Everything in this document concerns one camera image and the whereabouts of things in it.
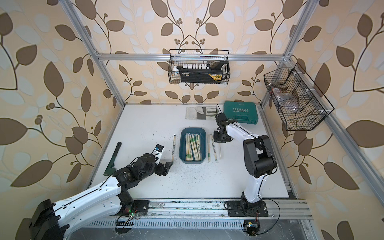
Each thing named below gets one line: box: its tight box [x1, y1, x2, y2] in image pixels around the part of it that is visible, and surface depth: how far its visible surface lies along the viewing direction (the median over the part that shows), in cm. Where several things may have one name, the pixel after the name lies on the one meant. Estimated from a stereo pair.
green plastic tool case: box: [223, 100, 259, 125], surface depth 113 cm
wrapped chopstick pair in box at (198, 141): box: [196, 133, 201, 154], surface depth 101 cm
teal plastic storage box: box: [179, 127, 207, 165], surface depth 97 cm
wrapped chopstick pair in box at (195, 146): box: [193, 133, 200, 161], surface depth 98 cm
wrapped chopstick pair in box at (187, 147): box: [185, 133, 191, 162], surface depth 98 cm
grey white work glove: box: [185, 106, 219, 120], surface depth 118 cm
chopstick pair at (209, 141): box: [207, 134, 211, 163], surface depth 98 cm
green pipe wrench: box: [103, 142, 122, 176], surface depth 90 cm
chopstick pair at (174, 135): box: [171, 134, 177, 162], surface depth 98 cm
